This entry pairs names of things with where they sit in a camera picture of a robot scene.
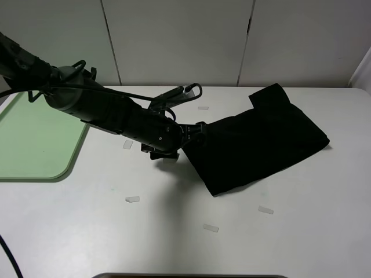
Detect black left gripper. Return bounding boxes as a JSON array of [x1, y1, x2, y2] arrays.
[[140, 109, 206, 160]]

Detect black short sleeve t-shirt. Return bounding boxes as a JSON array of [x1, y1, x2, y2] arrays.
[[183, 83, 330, 196]]

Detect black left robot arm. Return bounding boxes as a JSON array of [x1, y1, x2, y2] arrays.
[[1, 35, 206, 160]]

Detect light green plastic tray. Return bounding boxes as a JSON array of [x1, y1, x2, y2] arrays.
[[1, 93, 89, 182]]

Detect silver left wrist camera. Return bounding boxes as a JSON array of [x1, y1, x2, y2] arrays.
[[148, 86, 195, 110]]

